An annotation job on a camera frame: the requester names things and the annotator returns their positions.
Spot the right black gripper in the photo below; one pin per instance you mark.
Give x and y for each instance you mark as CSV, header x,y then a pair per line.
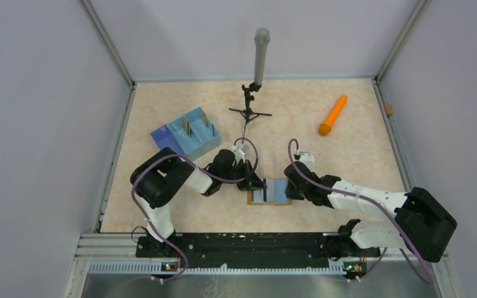
x,y
291,194

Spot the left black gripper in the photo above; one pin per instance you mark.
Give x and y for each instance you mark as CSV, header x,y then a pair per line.
x,y
253,182

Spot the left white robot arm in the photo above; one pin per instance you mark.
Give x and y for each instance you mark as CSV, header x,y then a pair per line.
x,y
156,182

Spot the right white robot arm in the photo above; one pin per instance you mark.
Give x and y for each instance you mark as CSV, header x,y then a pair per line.
x,y
413,220

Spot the grey striped credit card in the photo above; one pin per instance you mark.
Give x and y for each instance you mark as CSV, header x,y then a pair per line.
x,y
258,196

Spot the blue compartment organizer box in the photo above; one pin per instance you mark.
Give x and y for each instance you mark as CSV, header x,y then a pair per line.
x,y
202,140

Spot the black tripod stand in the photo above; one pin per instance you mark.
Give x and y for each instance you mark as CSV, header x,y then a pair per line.
x,y
247,113

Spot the orange marker pen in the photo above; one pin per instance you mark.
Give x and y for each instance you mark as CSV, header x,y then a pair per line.
x,y
326,126

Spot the small wooden block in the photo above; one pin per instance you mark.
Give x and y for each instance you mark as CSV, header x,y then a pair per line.
x,y
388,110

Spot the grey microphone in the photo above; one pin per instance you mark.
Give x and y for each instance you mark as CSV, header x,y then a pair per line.
x,y
262,39

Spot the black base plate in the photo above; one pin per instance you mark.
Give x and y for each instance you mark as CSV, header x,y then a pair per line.
x,y
254,250

